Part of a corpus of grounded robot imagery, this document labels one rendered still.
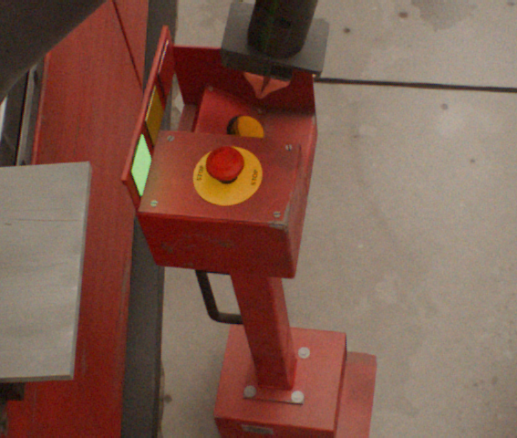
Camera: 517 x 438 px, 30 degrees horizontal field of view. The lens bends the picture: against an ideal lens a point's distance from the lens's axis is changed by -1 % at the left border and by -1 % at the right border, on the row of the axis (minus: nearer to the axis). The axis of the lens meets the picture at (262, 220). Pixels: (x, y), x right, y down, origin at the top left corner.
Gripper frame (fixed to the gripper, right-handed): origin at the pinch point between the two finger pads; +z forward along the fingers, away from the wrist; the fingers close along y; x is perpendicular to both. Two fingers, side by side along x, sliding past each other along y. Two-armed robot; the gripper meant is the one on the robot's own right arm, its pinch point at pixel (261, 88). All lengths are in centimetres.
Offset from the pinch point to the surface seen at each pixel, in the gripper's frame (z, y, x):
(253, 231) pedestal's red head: 3.4, -2.2, 15.2
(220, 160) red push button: -0.1, 2.7, 10.0
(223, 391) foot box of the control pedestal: 69, -7, 10
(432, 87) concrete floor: 73, -39, -66
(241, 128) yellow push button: 7.4, 1.0, 0.4
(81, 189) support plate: -17.1, 13.1, 26.1
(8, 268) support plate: -16.1, 16.8, 33.5
